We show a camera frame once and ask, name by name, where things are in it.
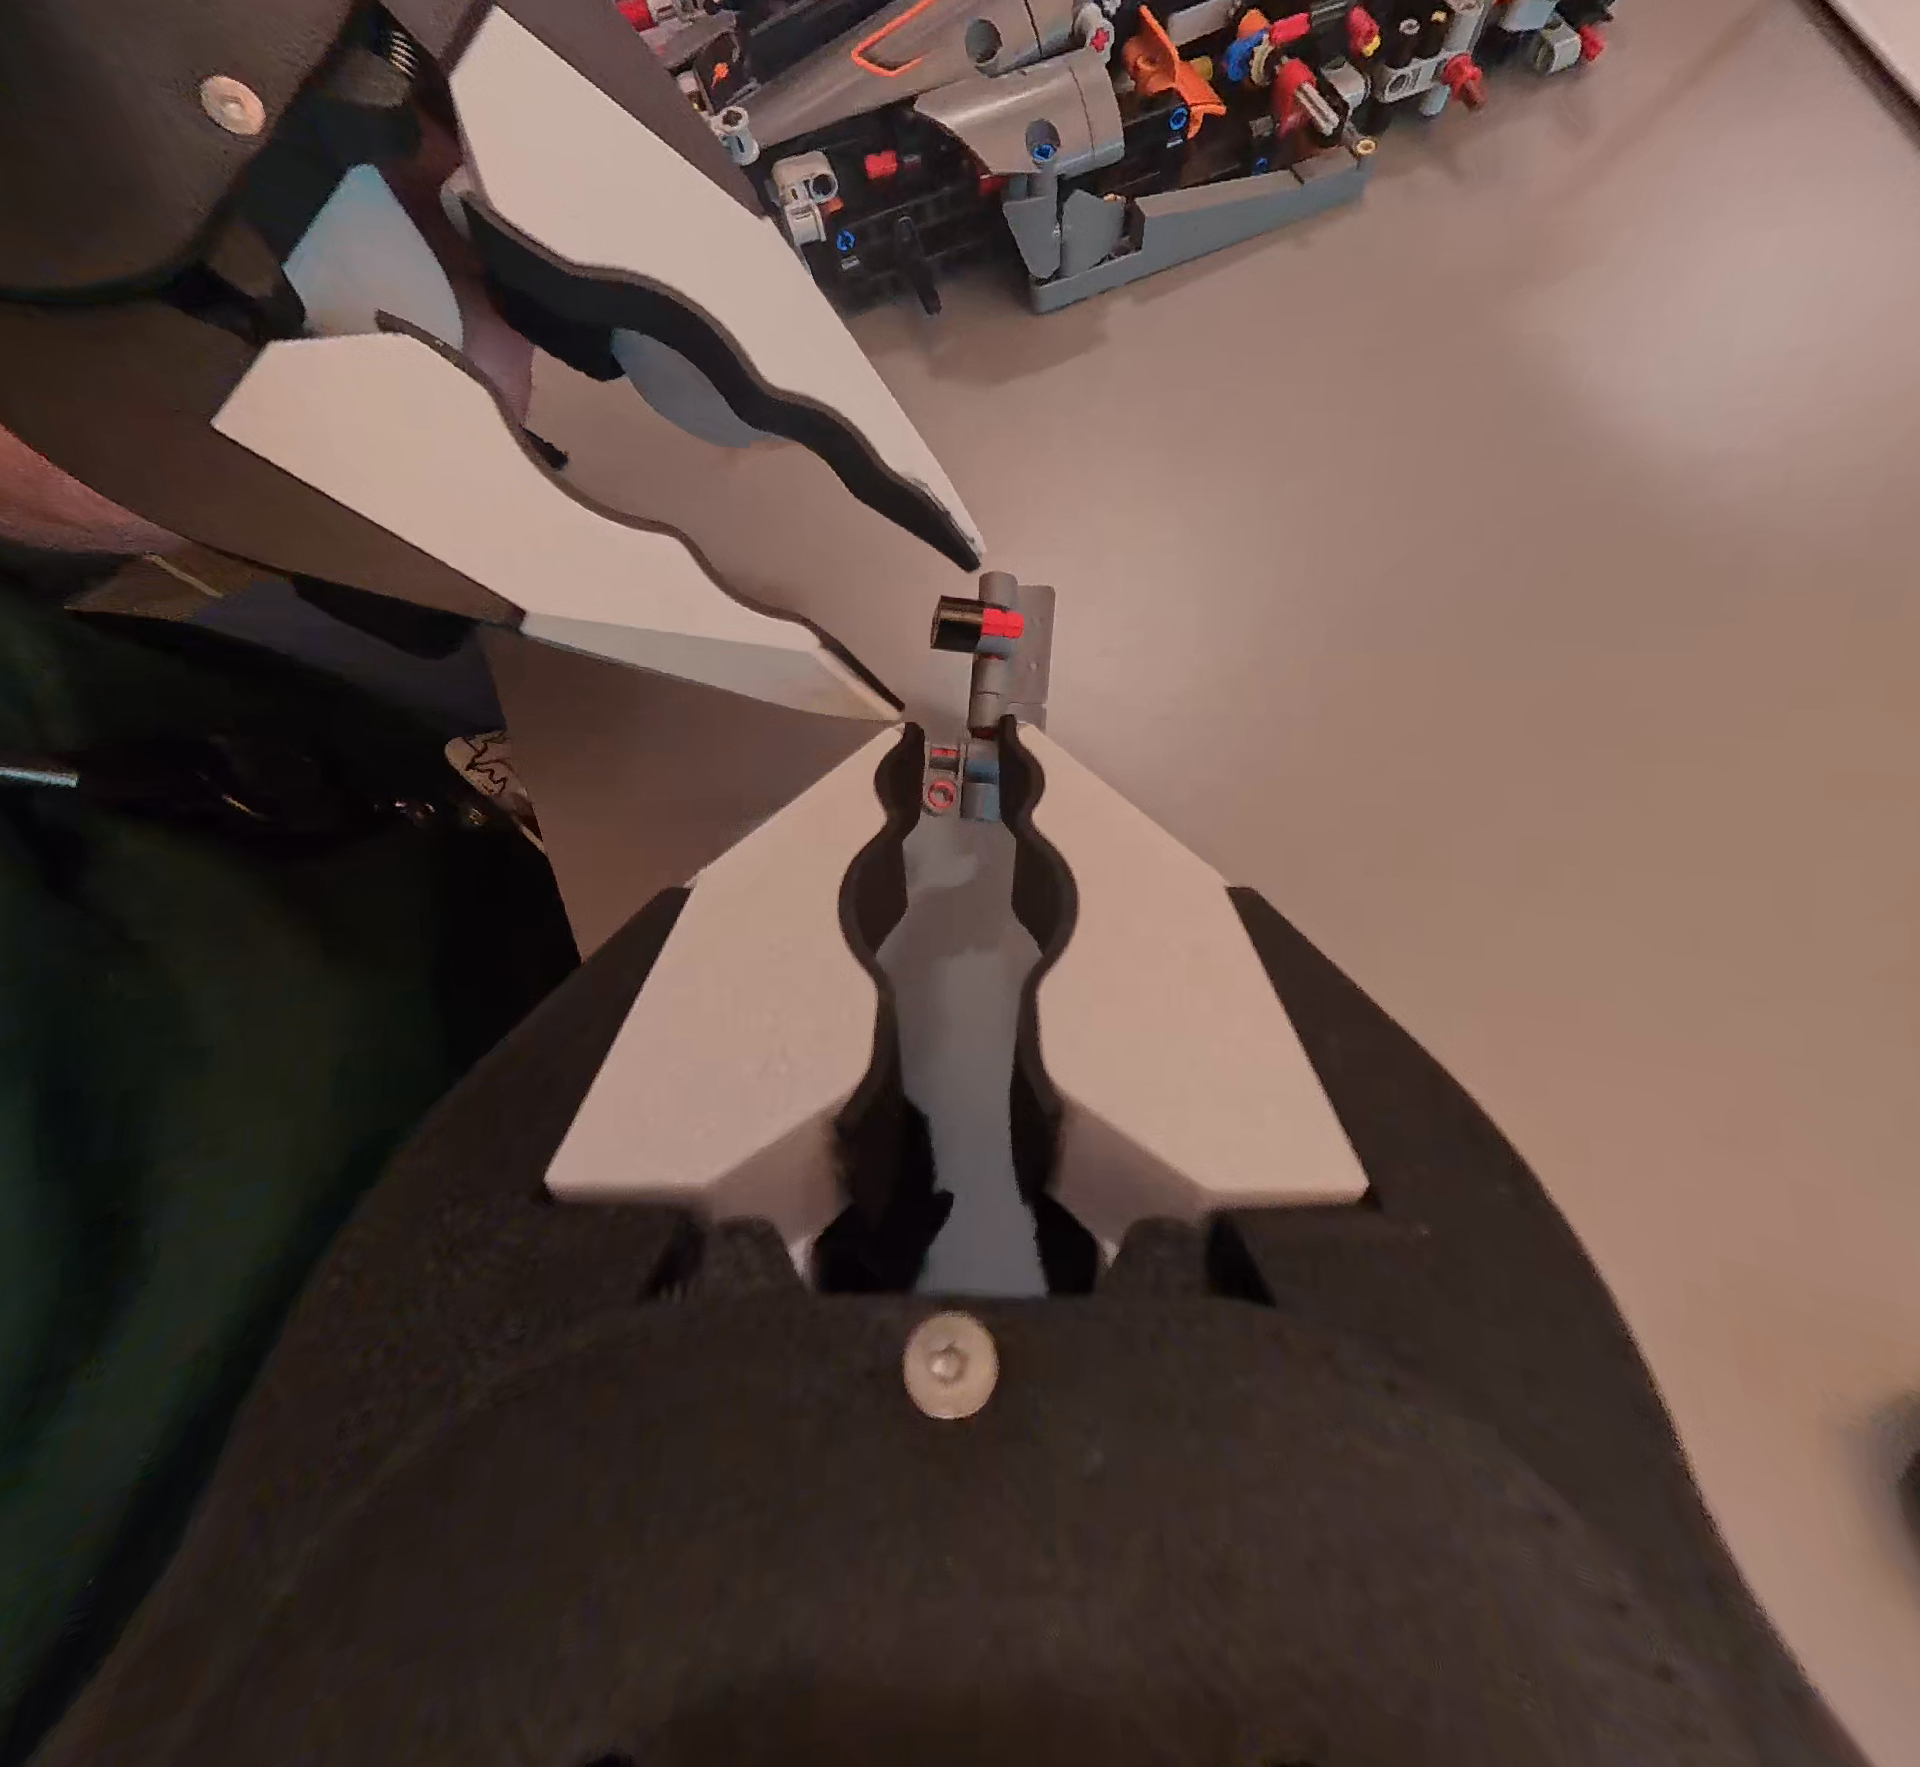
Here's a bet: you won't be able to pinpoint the person's green shirt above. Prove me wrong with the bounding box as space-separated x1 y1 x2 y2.
0 551 589 1730

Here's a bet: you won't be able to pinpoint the grey black lego car model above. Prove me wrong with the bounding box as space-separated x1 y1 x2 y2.
612 0 1670 317

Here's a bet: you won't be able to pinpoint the grey lego subassembly red pins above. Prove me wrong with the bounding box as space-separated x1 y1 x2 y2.
876 571 1061 1300

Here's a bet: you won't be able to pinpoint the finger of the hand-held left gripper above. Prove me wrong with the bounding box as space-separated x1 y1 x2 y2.
443 0 990 575
210 311 907 727

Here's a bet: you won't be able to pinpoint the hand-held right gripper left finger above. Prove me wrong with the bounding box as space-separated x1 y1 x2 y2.
541 723 953 1294

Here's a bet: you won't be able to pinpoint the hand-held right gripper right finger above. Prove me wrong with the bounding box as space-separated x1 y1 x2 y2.
1001 713 1369 1294

